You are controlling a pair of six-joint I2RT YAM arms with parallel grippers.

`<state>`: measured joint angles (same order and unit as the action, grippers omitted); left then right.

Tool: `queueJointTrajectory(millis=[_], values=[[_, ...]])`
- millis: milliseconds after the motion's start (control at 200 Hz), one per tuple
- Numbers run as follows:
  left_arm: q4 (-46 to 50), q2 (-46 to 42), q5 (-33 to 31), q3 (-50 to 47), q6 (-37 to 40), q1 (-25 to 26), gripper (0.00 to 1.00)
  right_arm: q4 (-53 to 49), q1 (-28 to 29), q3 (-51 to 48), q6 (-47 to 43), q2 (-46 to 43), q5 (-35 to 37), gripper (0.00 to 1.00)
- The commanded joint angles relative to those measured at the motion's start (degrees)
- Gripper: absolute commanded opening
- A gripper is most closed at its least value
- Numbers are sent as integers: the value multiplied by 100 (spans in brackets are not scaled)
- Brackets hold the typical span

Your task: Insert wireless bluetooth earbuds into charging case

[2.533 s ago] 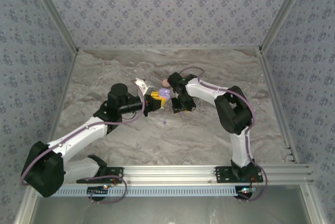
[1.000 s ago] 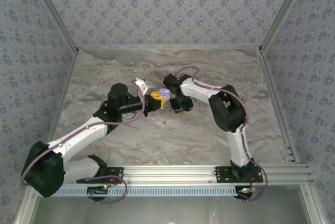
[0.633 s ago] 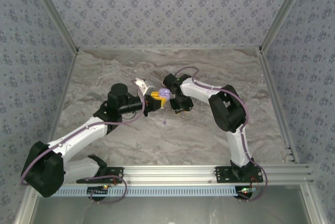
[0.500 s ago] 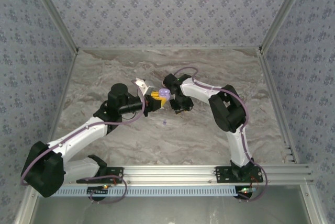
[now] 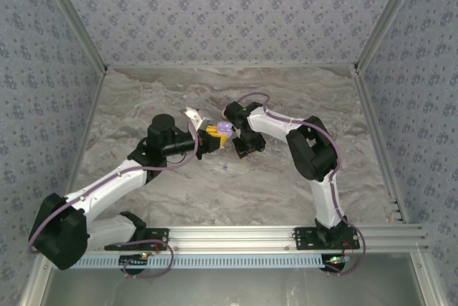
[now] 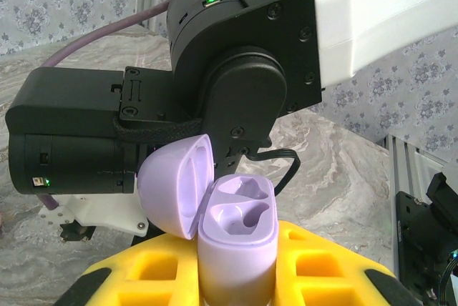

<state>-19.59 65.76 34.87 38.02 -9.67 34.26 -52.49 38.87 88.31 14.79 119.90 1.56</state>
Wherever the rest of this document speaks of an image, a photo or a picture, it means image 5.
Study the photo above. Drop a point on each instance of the purple earbud charging case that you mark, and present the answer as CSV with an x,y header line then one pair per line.
x,y
224,127

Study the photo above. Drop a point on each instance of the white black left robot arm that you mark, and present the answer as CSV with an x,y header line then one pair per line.
x,y
107,184

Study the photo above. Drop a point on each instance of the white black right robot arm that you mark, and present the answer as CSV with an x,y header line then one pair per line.
x,y
315,152

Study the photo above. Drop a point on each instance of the wide aluminium extrusion beam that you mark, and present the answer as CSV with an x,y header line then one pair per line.
x,y
229,238

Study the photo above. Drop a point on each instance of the small black controller board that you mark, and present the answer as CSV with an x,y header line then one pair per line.
x,y
334,261
134,260

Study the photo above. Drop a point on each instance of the grey metal sheet panel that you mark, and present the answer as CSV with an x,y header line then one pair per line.
x,y
229,288

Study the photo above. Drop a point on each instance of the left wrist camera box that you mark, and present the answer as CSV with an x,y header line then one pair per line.
x,y
195,116

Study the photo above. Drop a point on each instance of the thin aluminium frame bar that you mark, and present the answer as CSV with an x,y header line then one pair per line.
x,y
229,66

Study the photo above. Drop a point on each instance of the aluminium table edge rail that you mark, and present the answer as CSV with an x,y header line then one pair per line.
x,y
93,106
376,141

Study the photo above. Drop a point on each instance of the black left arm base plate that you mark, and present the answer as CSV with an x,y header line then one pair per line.
x,y
157,233

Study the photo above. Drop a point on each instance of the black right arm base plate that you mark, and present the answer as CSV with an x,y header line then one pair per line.
x,y
307,240

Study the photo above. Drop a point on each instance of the aluminium frame post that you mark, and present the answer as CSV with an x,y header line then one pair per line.
x,y
386,16
74,16

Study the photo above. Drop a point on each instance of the aluminium frame leg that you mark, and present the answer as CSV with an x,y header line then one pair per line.
x,y
426,281
35,284

